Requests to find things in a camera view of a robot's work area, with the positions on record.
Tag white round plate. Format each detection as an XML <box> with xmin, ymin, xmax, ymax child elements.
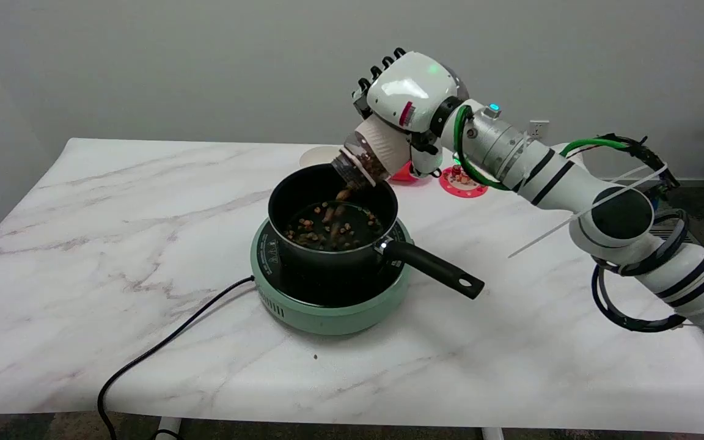
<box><xmin>299</xmin><ymin>145</ymin><xmax>348</xmax><ymax>169</ymax></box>

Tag red round coaster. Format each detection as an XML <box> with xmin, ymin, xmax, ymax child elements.
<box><xmin>439</xmin><ymin>164</ymin><xmax>488</xmax><ymax>199</ymax></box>

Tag red orange mango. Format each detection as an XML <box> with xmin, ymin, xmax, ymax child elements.
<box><xmin>389</xmin><ymin>161</ymin><xmax>420</xmax><ymax>184</ymax></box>

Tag black power cable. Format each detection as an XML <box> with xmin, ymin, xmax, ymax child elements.
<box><xmin>97</xmin><ymin>276</ymin><xmax>256</xmax><ymax>440</ymax></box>

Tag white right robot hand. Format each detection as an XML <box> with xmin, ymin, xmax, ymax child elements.
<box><xmin>352</xmin><ymin>48</ymin><xmax>472</xmax><ymax>179</ymax></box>

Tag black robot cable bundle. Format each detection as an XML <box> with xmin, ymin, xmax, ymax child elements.
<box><xmin>596</xmin><ymin>133</ymin><xmax>681</xmax><ymax>191</ymax></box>

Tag brown food pieces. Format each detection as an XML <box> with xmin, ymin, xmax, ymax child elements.
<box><xmin>284</xmin><ymin>188</ymin><xmax>383</xmax><ymax>251</ymax></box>

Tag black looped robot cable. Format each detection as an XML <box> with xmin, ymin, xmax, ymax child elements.
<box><xmin>590</xmin><ymin>208</ymin><xmax>692</xmax><ymax>334</ymax></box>

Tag clear bottle with beige sleeve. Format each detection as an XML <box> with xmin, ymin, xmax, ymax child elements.
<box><xmin>332</xmin><ymin>115</ymin><xmax>417</xmax><ymax>189</ymax></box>

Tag black saucepan with handle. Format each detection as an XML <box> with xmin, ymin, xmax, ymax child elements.
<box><xmin>268</xmin><ymin>164</ymin><xmax>485</xmax><ymax>300</ymax></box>

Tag white zip tie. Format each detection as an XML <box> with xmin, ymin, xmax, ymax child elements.
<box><xmin>507</xmin><ymin>162</ymin><xmax>669</xmax><ymax>259</ymax></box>

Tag green induction cooker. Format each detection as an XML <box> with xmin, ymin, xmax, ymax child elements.
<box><xmin>250</xmin><ymin>217</ymin><xmax>414</xmax><ymax>336</ymax></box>

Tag green robot cable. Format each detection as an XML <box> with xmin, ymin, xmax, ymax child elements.
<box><xmin>453</xmin><ymin>105</ymin><xmax>634</xmax><ymax>191</ymax></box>

